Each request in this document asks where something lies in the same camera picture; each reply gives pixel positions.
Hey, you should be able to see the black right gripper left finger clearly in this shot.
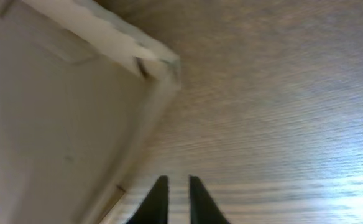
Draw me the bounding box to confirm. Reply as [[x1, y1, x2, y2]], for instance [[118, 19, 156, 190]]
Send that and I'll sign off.
[[126, 175, 169, 224]]

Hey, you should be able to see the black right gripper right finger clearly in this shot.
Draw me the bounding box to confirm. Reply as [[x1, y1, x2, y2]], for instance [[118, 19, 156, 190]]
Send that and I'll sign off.
[[189, 175, 230, 224]]

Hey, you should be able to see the brown cardboard box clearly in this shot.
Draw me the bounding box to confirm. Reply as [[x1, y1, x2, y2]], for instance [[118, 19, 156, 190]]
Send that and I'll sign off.
[[0, 0, 180, 224]]

